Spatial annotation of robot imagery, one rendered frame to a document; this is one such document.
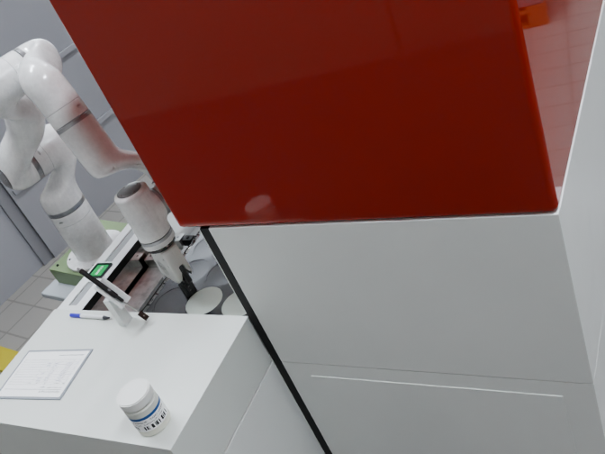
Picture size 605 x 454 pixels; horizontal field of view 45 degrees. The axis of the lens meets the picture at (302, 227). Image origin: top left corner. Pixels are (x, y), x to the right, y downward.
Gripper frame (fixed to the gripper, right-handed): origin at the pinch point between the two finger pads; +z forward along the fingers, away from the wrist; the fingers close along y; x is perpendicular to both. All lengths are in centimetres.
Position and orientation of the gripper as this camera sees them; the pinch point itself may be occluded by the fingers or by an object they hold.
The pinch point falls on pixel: (187, 287)
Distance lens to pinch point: 189.1
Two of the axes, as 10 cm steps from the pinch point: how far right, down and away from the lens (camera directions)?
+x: 7.0, -6.0, 3.9
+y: 6.2, 2.5, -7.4
